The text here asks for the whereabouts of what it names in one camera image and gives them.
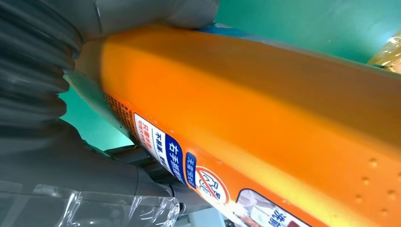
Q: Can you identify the yellow taped cardboard box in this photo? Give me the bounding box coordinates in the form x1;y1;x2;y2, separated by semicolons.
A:
367;29;401;75

